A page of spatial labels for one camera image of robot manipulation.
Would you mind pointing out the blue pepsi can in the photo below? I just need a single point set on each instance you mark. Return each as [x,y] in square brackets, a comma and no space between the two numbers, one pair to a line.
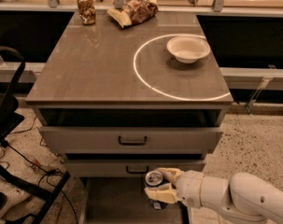
[154,179]

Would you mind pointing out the grey drawer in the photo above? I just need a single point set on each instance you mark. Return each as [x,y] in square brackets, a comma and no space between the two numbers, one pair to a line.
[129,165]
[71,131]
[122,200]

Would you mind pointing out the white paper bowl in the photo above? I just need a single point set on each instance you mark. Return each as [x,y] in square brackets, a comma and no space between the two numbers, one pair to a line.
[188,48]

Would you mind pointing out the brown patterned can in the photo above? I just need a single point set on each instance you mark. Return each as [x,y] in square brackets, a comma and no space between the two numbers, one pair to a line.
[86,11]

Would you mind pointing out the black drawer handle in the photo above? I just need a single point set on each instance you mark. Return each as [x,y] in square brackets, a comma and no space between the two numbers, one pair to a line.
[140,142]
[136,170]

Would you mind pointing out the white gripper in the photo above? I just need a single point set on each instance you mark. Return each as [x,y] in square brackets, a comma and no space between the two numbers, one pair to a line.
[191,185]

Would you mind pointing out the grey drawer cabinet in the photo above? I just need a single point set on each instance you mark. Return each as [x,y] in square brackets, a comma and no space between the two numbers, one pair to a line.
[106,67]

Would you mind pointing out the brown chip bag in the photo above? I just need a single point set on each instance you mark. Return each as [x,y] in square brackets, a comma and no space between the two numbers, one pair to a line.
[134,12]

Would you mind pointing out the grey bottom drawer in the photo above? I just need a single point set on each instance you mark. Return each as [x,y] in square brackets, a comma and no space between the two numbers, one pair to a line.
[122,200]

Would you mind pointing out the black middle drawer handle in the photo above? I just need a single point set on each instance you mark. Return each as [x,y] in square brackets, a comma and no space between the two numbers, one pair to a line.
[136,170]

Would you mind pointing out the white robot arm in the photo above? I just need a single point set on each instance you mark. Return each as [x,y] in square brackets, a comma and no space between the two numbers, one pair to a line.
[243,199]

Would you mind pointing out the grey top drawer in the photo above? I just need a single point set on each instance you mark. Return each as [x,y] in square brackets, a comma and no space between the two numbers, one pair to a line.
[71,131]

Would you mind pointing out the black top drawer handle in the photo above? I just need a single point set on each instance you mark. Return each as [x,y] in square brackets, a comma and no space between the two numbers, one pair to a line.
[140,142]

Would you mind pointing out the grey middle drawer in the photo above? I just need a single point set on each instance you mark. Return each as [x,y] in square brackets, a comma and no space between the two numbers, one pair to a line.
[129,165]

